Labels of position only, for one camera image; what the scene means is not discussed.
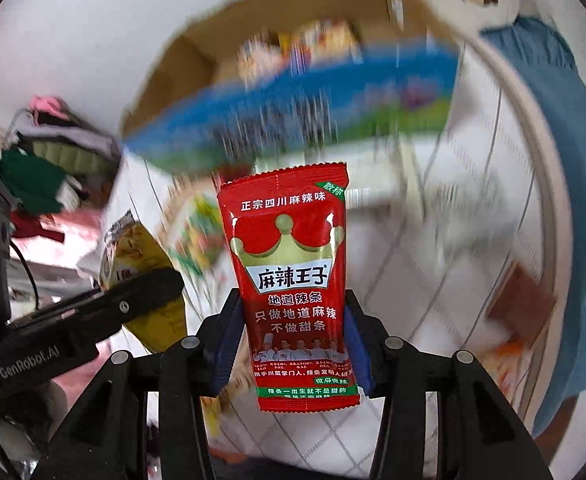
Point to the orange white packet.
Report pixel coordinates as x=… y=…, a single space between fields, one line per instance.
x=510 y=365

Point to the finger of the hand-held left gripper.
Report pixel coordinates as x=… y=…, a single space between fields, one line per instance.
x=145 y=290

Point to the pile of folded clothes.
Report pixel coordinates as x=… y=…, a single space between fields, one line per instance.
x=38 y=180

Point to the blue cloth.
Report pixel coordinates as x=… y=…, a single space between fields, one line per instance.
x=573 y=160

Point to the yellow snack packet white label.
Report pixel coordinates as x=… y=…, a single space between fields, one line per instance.
x=138 y=252

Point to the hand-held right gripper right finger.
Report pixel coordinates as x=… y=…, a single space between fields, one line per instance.
x=359 y=355

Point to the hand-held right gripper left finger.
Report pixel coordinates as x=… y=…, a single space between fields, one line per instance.
x=227 y=345

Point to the green white snack packet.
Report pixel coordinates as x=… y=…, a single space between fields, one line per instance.
x=198 y=235

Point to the white quilted bed cover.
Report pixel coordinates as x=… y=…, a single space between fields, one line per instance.
x=473 y=200

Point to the brown packet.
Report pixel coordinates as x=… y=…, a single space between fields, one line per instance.
x=520 y=300

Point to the orange snack packet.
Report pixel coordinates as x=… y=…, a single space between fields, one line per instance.
x=323 y=40

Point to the blue green printed bag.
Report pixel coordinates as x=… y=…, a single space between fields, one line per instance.
x=323 y=105

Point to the yellow snack packet red logo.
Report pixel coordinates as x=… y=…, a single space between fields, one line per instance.
x=255 y=57

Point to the brown cardboard box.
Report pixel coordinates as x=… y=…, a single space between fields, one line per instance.
x=188 y=70

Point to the red crown print snack packet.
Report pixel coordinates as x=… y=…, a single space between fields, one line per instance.
x=288 y=260

